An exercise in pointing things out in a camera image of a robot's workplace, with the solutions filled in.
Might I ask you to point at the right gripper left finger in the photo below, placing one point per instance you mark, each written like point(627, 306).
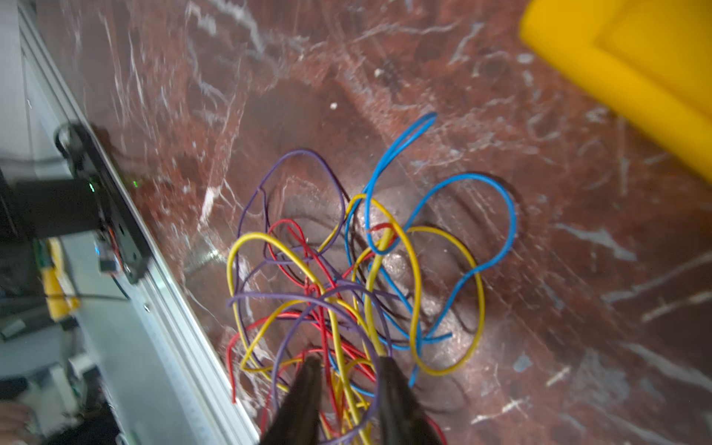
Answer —
point(297, 421)

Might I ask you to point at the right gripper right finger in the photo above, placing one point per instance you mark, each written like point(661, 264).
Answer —
point(402, 419)

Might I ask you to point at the yellow plastic bin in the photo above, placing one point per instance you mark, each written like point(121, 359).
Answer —
point(649, 61)

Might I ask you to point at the aluminium front rail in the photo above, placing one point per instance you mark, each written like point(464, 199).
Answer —
point(165, 383)

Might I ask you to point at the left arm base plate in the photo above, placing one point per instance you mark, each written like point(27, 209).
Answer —
point(84, 157)

